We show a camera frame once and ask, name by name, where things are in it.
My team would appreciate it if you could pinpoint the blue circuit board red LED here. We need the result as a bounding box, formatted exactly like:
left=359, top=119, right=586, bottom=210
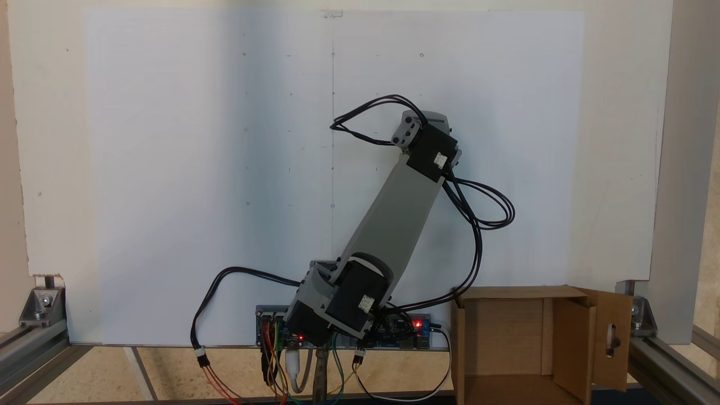
left=366, top=313, right=434, bottom=351

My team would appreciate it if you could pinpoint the brown cardboard box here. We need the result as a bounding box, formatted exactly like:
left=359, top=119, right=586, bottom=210
left=450, top=285, right=633, bottom=405

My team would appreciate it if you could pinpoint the large white paper sheet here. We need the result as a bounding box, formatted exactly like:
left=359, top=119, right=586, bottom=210
left=83, top=8, right=584, bottom=347

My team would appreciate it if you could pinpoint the horizontal aluminium profile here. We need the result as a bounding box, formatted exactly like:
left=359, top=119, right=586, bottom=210
left=627, top=323, right=720, bottom=405
left=0, top=321, right=94, bottom=405

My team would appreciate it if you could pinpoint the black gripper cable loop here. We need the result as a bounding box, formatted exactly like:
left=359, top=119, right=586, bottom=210
left=330, top=94, right=429, bottom=147

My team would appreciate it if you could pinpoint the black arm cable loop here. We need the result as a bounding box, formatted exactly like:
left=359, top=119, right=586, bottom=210
left=382, top=172, right=516, bottom=317

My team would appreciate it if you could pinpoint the circuit board with jumper wires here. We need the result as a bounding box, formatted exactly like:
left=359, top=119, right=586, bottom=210
left=256, top=305, right=294, bottom=347

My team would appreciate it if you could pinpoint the coloured jumper wire bundle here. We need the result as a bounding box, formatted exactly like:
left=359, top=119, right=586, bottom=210
left=260, top=322, right=361, bottom=405

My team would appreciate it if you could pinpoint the metal corner bracket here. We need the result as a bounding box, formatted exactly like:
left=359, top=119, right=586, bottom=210
left=629, top=295, right=658, bottom=338
left=19, top=286, right=66, bottom=327

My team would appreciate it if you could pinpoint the black cable with white connector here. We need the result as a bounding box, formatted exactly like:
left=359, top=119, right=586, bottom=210
left=190, top=266, right=308, bottom=405

